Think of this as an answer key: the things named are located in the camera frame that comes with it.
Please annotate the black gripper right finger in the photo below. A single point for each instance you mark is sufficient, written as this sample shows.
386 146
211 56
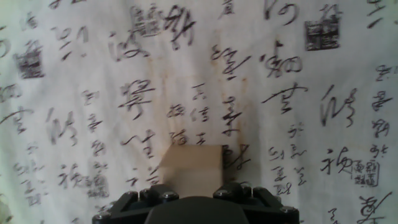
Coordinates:
264 205

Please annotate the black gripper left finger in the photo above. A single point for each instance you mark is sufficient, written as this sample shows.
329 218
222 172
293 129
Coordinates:
130 205

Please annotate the wooden cube block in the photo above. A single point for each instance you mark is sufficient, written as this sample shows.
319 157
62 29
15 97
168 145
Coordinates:
192 168

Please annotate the beige calligraphy print cloth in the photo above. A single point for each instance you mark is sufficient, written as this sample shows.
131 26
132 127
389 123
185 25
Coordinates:
280 93

